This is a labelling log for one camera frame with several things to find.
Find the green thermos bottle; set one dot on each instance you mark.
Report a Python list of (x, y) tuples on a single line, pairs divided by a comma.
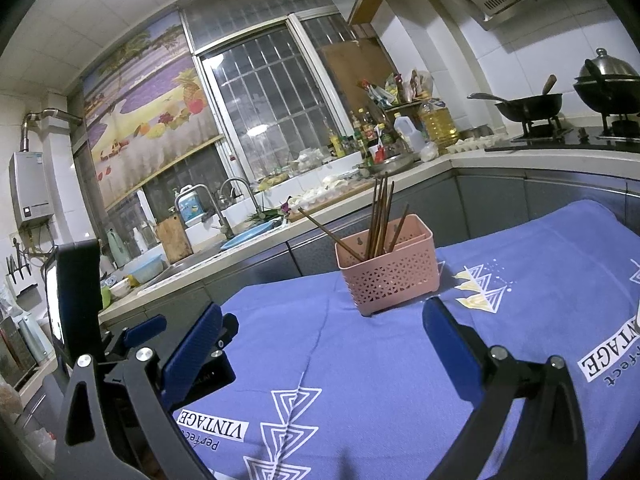
[(114, 250)]

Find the shelf with food bags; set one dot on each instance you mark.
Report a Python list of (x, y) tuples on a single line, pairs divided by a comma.
[(395, 90)]

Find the blue printed cloth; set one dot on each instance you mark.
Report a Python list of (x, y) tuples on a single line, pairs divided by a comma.
[(375, 390)]

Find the brown cardboard panel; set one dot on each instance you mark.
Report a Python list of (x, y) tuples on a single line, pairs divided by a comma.
[(355, 75)]

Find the wooden cutting board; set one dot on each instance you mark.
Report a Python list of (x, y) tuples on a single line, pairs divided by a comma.
[(173, 240)]

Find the steel basin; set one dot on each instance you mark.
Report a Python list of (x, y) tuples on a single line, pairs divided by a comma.
[(387, 162)]

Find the pink plastic utensil basket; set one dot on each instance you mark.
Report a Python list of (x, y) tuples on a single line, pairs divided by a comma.
[(390, 280)]

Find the white water filter jug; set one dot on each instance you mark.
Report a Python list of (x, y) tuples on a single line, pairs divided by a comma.
[(191, 207)]

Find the black wok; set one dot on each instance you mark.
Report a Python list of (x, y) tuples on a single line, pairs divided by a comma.
[(530, 107)]

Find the white water heater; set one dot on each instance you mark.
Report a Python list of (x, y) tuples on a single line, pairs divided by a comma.
[(31, 190)]

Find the large yellow oil bottle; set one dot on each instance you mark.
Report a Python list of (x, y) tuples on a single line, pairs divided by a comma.
[(439, 127)]

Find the barred window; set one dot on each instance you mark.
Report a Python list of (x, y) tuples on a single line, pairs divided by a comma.
[(260, 90)]

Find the steel sink faucet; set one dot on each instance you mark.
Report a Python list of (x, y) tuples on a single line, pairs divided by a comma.
[(250, 190), (210, 210)]

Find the grey kitchen counter cabinet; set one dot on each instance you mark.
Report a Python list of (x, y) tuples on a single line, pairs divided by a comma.
[(500, 195)]

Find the light blue plastic bowl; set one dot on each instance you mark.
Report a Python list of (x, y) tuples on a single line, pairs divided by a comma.
[(146, 270)]

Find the white plastic bag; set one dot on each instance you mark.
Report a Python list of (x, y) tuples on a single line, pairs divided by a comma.
[(429, 151)]

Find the small white bottle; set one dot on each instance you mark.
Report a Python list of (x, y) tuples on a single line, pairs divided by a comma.
[(139, 242)]

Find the row of condiment bottles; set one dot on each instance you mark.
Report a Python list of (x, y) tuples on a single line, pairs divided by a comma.
[(362, 140)]

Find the green vegetables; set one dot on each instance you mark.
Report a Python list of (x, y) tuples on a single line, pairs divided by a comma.
[(267, 214)]

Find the white plastic jug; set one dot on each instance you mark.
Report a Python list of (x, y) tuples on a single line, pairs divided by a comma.
[(407, 135)]

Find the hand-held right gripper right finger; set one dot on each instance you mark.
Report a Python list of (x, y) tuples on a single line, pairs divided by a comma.
[(450, 350)]

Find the blue plastic basin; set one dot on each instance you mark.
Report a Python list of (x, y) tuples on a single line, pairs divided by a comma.
[(250, 235)]

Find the black pot with steel lid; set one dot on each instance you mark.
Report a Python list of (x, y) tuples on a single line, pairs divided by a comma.
[(607, 85)]

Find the bunch of brown chopsticks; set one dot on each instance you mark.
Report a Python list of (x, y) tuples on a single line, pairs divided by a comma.
[(381, 220)]

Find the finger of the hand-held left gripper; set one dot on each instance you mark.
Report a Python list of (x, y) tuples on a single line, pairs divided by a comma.
[(145, 330), (220, 367)]

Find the black gas stove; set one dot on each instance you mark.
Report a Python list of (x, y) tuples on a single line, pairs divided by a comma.
[(560, 140)]

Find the fruit print roller blind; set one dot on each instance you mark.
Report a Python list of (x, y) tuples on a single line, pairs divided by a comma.
[(150, 125)]

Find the wall knife rack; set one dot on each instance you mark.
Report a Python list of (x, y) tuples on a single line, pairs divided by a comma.
[(20, 270)]

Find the metal exhaust pipe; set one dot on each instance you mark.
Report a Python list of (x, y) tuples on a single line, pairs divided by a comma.
[(50, 115)]

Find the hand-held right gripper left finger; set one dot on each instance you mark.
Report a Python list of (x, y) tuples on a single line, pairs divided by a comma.
[(192, 355)]

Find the tray of white dumplings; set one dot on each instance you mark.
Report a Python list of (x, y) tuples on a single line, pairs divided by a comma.
[(325, 195)]

